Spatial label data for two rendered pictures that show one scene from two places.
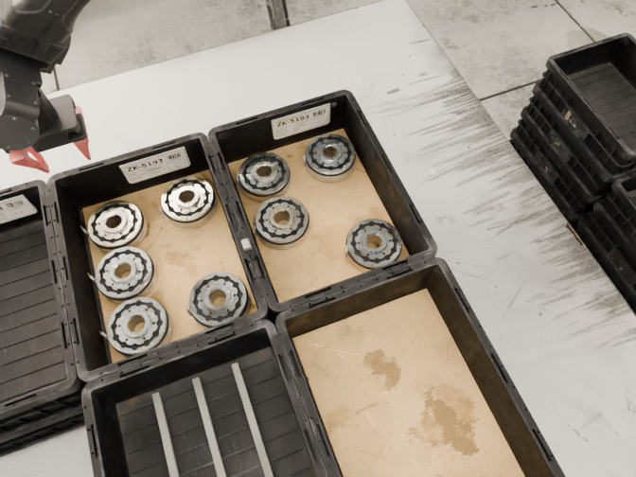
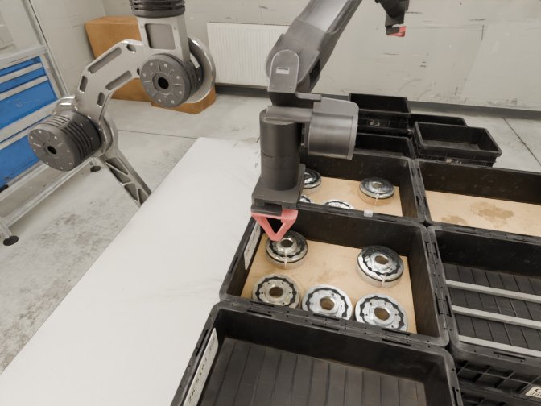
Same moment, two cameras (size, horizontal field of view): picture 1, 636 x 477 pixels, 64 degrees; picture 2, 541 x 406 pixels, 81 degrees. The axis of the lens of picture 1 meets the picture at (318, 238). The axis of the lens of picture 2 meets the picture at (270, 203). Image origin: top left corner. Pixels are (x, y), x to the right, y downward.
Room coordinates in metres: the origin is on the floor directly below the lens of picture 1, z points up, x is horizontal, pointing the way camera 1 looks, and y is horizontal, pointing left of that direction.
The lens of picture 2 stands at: (0.26, 0.72, 1.43)
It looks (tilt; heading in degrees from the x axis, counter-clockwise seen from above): 39 degrees down; 304
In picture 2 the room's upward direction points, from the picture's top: straight up
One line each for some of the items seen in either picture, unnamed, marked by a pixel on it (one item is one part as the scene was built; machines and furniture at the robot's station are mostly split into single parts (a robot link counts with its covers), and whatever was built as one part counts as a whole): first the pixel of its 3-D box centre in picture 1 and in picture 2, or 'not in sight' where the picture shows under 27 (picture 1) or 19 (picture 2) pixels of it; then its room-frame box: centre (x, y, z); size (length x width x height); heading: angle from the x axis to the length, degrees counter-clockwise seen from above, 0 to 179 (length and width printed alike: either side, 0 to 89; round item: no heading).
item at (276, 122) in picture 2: not in sight; (285, 131); (0.47, 0.38, 1.23); 0.07 x 0.06 x 0.07; 21
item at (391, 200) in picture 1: (315, 205); (339, 194); (0.50, 0.00, 0.87); 0.40 x 0.30 x 0.11; 20
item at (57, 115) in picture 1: (28, 111); (279, 169); (0.47, 0.38, 1.17); 0.10 x 0.07 x 0.07; 111
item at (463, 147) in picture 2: not in sight; (441, 170); (0.30, -1.20, 0.37); 0.40 x 0.30 x 0.45; 21
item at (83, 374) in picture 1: (151, 243); (332, 260); (0.40, 0.28, 0.92); 0.40 x 0.30 x 0.02; 20
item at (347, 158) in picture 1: (330, 153); (305, 177); (0.63, -0.03, 0.86); 0.10 x 0.10 x 0.01
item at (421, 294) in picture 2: (160, 256); (329, 275); (0.40, 0.28, 0.87); 0.40 x 0.30 x 0.11; 20
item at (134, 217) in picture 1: (114, 223); (275, 293); (0.48, 0.38, 0.86); 0.10 x 0.10 x 0.01
